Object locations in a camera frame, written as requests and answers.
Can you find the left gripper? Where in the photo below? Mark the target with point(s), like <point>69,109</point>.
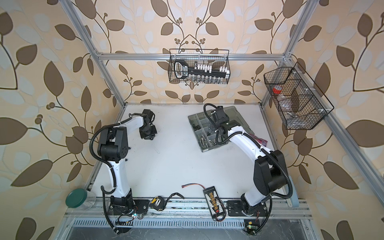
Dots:
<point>147,137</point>

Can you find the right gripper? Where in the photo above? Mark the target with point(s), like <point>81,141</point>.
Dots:
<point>230,121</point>

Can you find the grey compartment organizer box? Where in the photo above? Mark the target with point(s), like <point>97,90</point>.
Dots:
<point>210,127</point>

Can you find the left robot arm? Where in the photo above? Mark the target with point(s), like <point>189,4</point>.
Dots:
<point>110,146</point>

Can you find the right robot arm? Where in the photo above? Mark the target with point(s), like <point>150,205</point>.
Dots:
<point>270,175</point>

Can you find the pink candy bag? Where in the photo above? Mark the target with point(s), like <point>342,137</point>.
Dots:
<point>260,140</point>

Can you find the socket set holder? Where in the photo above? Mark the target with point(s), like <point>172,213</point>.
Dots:
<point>182,71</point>

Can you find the red cap bottle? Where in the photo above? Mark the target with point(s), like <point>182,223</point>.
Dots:
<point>277,90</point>

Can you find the yellow black tape measure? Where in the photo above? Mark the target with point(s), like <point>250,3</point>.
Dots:
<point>157,203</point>

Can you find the black charger board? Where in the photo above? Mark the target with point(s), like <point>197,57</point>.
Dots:
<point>215,204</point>

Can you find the green lid jar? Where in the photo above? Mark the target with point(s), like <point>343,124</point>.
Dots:
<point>80,199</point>

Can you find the center wire basket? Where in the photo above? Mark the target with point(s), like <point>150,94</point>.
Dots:
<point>215,57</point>

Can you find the wire basket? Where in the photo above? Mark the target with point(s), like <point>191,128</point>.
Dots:
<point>215,57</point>
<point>302,105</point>

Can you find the right wire basket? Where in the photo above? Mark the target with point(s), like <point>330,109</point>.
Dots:
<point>302,105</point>

